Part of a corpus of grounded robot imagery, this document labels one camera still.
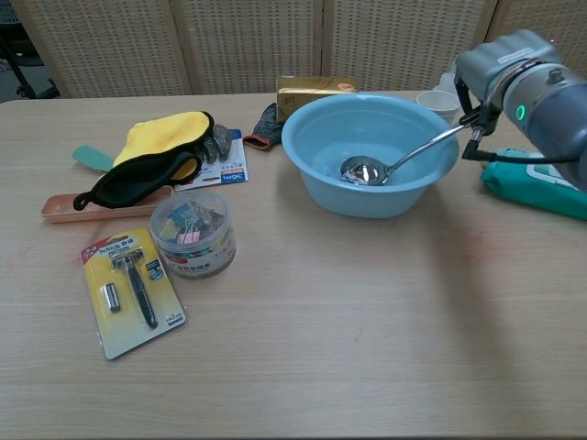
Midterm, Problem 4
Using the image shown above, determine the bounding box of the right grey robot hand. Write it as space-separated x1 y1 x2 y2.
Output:
453 29 565 137

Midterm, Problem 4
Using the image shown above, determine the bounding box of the stainless steel ladle black grip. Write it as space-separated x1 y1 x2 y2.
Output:
339 121 473 187

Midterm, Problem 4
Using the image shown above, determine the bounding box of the light blue plastic basin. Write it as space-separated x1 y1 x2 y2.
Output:
281 91 460 219

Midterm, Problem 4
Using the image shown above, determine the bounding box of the clear plastic wash bottle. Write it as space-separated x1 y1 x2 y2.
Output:
435 68 460 95

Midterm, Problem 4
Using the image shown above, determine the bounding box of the white paper cup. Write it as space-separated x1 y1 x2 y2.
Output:
415 90 461 126

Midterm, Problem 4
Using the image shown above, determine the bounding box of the teal wet wipes pack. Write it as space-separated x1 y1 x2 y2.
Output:
480 146 587 224

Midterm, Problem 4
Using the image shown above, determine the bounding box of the gold cardboard box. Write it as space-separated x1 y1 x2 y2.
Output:
275 75 360 125

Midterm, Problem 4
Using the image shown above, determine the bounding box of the grey knit work glove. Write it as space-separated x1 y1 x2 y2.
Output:
242 102 283 149

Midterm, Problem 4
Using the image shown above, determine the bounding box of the wooden woven folding screen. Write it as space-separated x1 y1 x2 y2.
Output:
8 0 587 100

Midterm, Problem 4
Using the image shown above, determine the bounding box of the blue white battery blister card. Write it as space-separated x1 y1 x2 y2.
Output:
173 123 251 193

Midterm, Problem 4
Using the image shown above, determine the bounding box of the yellow and black cloth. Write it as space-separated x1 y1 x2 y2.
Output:
72 110 216 212

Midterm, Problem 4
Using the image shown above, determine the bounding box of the clear jar of binder clips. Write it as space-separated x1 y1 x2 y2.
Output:
150 191 238 280

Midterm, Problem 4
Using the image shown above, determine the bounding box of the teal plastic spatula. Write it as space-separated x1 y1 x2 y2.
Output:
72 145 116 173

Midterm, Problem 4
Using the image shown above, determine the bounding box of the yellow razor blister pack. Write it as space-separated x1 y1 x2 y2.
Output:
81 227 190 361

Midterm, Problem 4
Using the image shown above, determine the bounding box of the pink plastic cutlery case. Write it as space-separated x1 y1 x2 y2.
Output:
40 185 175 225

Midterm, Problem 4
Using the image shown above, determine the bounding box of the black tripod stand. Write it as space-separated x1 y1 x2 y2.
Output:
0 31 59 98

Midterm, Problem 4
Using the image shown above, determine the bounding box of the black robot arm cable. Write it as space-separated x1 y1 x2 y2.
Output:
460 137 587 165

